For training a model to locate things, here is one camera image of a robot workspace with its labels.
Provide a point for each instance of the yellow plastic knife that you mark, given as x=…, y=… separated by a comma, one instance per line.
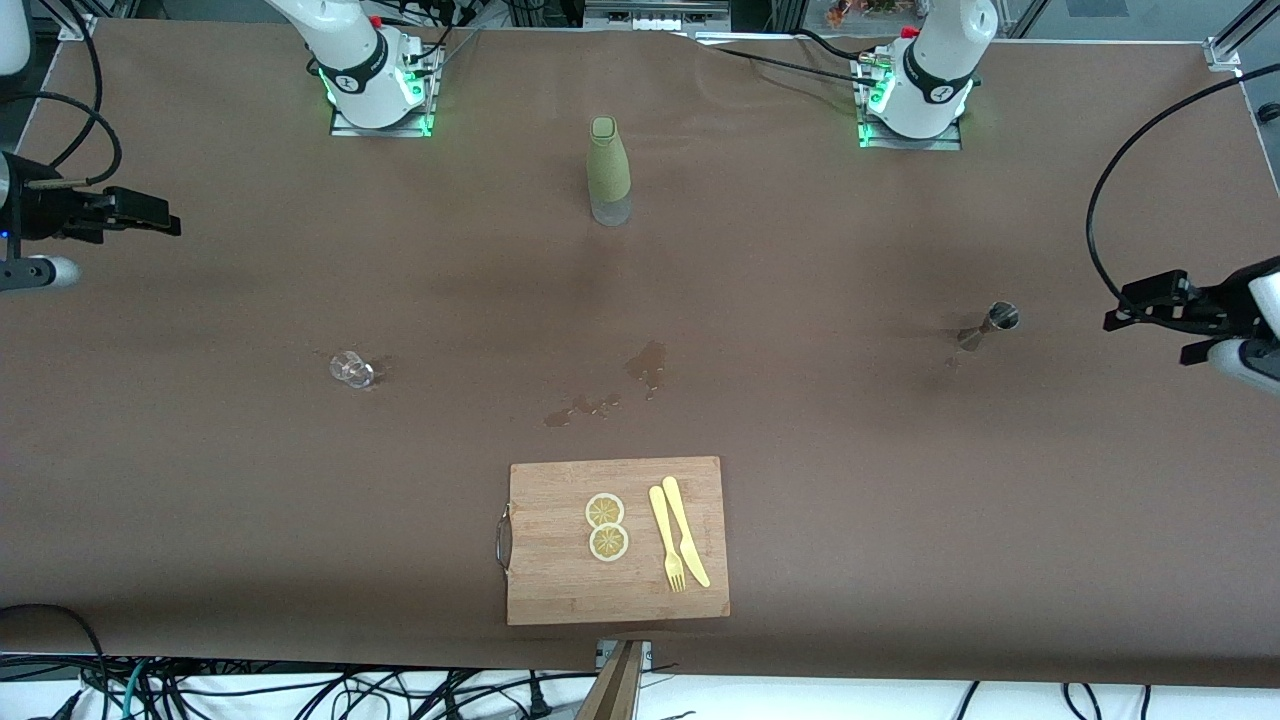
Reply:
x=684, y=530

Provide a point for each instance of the wooden post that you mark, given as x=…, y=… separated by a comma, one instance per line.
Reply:
x=615, y=690

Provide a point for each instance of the grey power strip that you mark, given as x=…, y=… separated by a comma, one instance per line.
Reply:
x=650, y=15

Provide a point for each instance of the spilled liquid puddle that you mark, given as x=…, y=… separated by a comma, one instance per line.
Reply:
x=647, y=362
x=580, y=408

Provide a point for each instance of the clear glass measuring cup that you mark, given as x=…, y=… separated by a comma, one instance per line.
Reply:
x=352, y=370

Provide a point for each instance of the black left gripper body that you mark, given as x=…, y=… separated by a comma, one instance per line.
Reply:
x=1218, y=309

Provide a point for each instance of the wooden cutting board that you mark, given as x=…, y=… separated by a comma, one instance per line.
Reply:
x=560, y=570

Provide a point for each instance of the yellow plastic fork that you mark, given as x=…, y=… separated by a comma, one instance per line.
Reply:
x=664, y=530

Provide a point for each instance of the metal clamp bracket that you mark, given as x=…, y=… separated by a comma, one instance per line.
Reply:
x=642, y=650

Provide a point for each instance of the brown table cover sheet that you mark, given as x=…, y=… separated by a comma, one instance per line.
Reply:
x=800, y=250

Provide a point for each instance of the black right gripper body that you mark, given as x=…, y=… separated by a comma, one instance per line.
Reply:
x=45, y=212

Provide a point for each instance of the lemon slice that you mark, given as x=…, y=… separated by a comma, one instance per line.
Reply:
x=604, y=510
x=608, y=543

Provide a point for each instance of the aluminium corner bracket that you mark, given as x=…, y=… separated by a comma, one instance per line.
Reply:
x=78, y=28
x=1225, y=55

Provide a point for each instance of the olive green sleeved bottle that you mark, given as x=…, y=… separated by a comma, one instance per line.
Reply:
x=608, y=170

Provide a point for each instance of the steel double cone jigger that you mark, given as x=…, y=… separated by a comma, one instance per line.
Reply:
x=998, y=320

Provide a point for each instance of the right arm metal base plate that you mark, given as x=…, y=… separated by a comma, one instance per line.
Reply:
x=345, y=127

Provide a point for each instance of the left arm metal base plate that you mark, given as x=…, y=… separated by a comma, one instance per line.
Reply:
x=945, y=143

